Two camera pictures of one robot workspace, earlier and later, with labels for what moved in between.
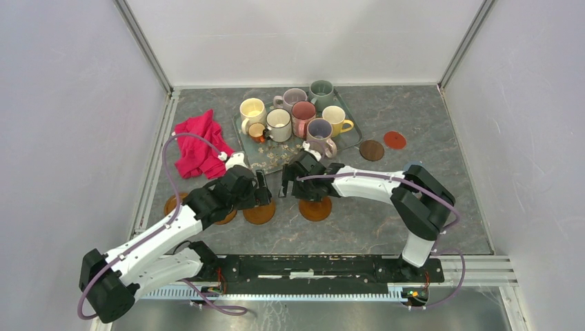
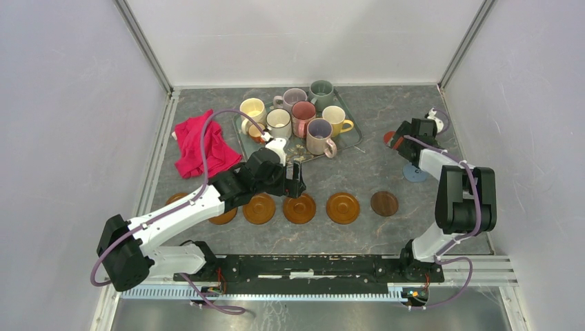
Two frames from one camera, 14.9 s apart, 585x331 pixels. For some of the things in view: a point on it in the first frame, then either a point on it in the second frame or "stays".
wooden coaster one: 260,214 stays
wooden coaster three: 227,218 stays
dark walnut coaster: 371,150 -> 384,203
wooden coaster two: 315,210 -> 299,210
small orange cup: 256,132 stays
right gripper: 288,175 -> 405,129
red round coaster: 394,140 stays
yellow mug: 336,115 stays
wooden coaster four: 170,203 stays
